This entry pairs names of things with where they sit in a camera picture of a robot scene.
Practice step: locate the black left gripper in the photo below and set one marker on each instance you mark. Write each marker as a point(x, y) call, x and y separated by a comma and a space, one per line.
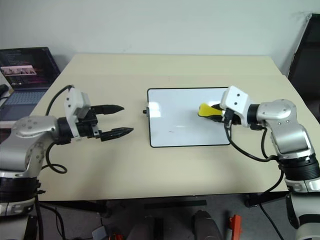
point(87, 126)

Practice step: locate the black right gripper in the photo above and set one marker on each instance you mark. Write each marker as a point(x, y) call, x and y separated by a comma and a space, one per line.
point(231, 118)

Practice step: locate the yellow and black eraser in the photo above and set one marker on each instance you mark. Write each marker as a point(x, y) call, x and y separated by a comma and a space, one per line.
point(206, 110)

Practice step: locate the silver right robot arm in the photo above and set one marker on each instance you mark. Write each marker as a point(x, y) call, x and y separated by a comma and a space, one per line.
point(282, 112)

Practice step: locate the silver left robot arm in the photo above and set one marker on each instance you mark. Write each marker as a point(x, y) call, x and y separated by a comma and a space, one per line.
point(32, 127)

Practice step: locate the small black whiteboard knob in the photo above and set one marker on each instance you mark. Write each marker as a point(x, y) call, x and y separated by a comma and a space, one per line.
point(145, 111)

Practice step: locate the black-framed whiteboard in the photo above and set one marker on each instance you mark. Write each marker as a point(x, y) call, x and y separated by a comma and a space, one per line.
point(180, 122)

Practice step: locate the open dark laptop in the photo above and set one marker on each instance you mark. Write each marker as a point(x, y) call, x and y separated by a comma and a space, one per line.
point(25, 100)

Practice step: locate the dark rounded shape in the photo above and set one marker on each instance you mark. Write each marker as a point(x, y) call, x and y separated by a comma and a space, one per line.
point(206, 225)

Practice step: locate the grey box on floor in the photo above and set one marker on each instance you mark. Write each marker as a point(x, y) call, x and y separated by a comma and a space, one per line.
point(99, 233)

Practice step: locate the orange clamp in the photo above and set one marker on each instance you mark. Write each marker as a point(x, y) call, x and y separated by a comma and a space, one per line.
point(235, 227)

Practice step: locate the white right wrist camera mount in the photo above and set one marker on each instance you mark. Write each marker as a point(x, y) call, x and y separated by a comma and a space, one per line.
point(235, 98)

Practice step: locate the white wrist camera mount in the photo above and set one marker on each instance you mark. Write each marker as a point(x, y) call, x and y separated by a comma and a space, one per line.
point(235, 98)
point(73, 100)

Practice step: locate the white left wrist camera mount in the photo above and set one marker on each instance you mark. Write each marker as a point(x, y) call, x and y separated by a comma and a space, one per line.
point(73, 100)

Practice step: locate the dark panel with silver frame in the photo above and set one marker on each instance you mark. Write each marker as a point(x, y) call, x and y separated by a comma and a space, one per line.
point(307, 62)

